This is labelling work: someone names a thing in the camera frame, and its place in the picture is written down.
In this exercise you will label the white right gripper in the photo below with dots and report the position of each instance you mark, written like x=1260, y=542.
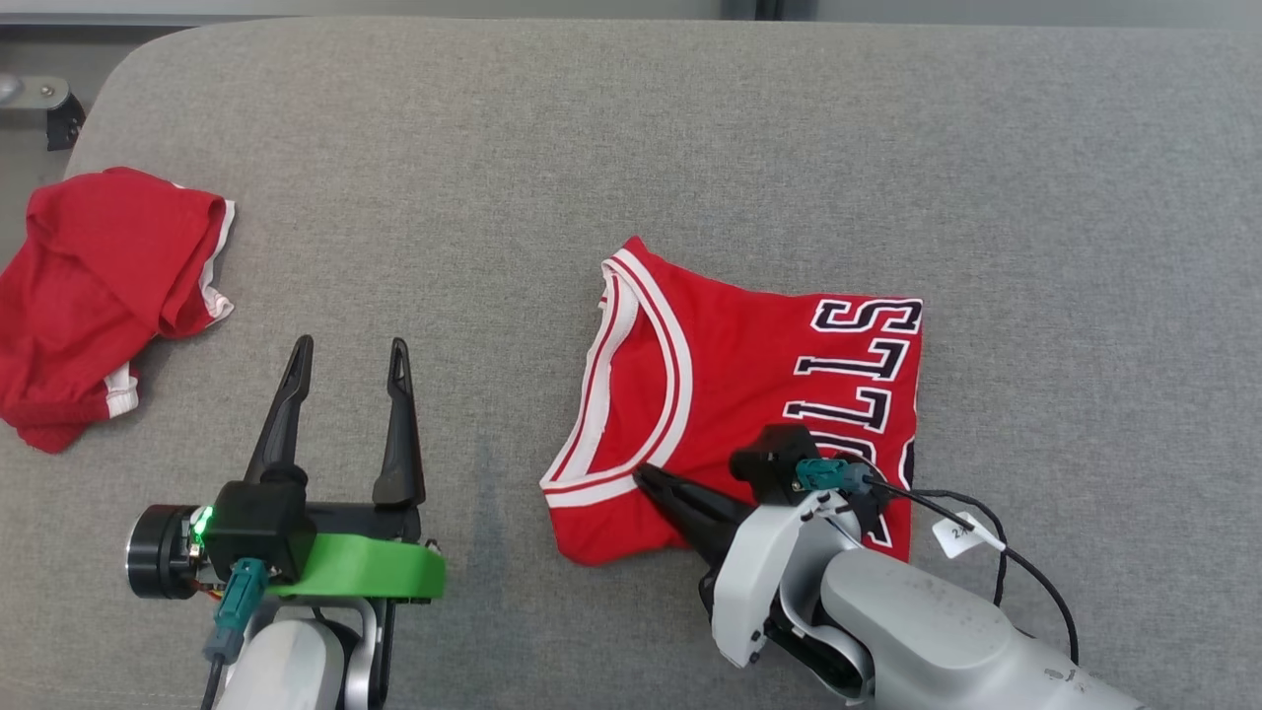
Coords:
x=759, y=562

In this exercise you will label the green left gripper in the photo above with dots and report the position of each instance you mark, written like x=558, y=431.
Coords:
x=365, y=572

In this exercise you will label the red Bulls basketball jersey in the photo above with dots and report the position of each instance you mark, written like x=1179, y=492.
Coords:
x=739, y=365

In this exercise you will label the red basketball shorts white trim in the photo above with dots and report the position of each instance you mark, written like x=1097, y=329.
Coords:
x=89, y=286

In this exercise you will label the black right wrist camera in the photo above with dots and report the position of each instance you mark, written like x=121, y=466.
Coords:
x=779, y=459

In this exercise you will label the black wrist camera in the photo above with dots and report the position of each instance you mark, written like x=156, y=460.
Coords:
x=256, y=523
x=779, y=459

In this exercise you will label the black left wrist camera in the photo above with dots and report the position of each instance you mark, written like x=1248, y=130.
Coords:
x=256, y=523

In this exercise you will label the teal right camera connector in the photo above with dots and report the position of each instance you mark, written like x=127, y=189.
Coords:
x=828, y=475

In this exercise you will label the teal camera connector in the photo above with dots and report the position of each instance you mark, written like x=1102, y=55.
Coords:
x=828, y=475
x=237, y=602

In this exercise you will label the teal left camera connector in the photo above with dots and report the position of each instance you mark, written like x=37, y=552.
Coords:
x=237, y=602

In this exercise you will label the silver metal bracket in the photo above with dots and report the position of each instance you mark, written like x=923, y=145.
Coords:
x=35, y=99

